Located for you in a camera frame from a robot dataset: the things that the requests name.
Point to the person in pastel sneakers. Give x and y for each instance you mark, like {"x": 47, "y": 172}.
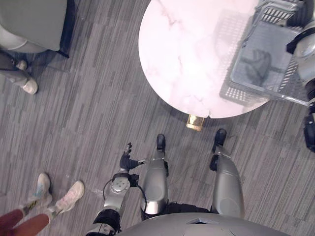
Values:
{"x": 37, "y": 211}

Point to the robot silver torso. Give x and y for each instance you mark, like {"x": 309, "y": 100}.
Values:
{"x": 204, "y": 226}

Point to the gold metal table foot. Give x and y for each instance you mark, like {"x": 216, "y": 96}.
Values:
{"x": 195, "y": 122}

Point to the grey upholstered armchair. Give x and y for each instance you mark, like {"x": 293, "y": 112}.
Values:
{"x": 32, "y": 22}

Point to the robot right silver arm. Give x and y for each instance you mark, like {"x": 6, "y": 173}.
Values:
{"x": 305, "y": 49}

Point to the robot left five-finger hand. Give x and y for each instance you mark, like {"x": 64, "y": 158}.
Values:
{"x": 126, "y": 162}

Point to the robot left silver arm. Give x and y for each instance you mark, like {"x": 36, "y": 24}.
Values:
{"x": 113, "y": 196}

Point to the person in white shoes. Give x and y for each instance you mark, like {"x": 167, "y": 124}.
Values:
{"x": 17, "y": 73}

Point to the robot right silver leg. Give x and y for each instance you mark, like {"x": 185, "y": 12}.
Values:
{"x": 227, "y": 186}

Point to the robot left silver leg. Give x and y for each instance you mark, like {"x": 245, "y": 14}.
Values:
{"x": 154, "y": 182}

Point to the robot silver leg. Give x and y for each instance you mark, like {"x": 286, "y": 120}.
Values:
{"x": 154, "y": 182}
{"x": 227, "y": 186}

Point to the grey plastic mesh basket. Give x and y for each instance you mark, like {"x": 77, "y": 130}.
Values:
{"x": 261, "y": 61}

